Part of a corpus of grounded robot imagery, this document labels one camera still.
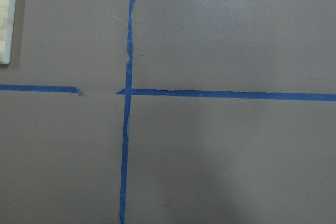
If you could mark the bamboo cutting board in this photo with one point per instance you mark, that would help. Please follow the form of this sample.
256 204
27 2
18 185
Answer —
7 24

